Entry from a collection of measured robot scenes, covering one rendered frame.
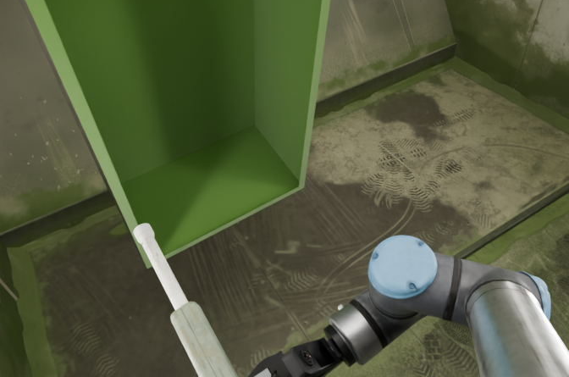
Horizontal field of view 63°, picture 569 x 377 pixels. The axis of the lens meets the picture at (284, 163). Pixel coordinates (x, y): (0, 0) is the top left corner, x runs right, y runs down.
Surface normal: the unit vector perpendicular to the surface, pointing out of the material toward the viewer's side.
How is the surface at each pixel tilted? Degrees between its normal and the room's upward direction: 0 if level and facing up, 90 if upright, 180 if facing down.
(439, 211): 0
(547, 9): 90
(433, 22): 57
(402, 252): 13
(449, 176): 0
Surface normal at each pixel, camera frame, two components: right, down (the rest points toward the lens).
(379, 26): 0.39, 0.07
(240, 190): 0.04, -0.60
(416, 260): -0.22, -0.59
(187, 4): 0.54, 0.69
